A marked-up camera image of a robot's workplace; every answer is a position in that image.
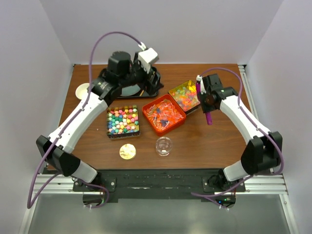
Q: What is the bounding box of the orange lollipop box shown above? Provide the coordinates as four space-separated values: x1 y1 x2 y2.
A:
142 94 186 137

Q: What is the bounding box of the gold round jar lid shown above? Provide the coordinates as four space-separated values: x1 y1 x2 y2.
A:
119 144 136 160

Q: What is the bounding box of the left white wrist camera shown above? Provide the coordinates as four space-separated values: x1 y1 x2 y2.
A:
138 48 159 74

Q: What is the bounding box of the purple plastic scoop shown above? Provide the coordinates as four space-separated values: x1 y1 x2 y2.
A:
195 81 212 125

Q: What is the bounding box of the blue-grey ceramic plate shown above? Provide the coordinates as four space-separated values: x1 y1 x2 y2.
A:
121 84 140 97

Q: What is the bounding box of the gold tin of gummies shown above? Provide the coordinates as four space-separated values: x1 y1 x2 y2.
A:
168 80 200 115

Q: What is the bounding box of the purple cable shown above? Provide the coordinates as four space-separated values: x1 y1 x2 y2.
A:
190 67 285 205
26 31 146 210

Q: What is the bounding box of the white ceramic bowl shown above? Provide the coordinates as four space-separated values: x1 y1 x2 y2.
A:
75 83 89 100

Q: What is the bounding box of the star candy tin box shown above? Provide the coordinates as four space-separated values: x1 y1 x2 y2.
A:
106 105 140 139

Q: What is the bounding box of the clear plastic jar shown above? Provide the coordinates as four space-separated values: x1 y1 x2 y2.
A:
156 136 173 156

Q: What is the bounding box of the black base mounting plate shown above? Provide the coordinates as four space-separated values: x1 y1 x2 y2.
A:
72 168 272 204

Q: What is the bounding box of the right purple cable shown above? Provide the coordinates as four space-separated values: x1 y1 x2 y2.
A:
190 67 285 205

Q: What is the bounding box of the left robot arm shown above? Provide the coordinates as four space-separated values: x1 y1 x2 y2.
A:
36 48 163 191

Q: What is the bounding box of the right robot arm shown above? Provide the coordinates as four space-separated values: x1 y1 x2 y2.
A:
195 74 284 192

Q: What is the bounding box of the black serving tray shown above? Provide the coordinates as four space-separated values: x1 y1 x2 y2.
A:
117 69 164 98

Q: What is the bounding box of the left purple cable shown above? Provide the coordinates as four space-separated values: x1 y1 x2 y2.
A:
26 31 146 210

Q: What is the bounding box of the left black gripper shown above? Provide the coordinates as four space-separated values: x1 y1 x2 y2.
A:
120 53 164 96

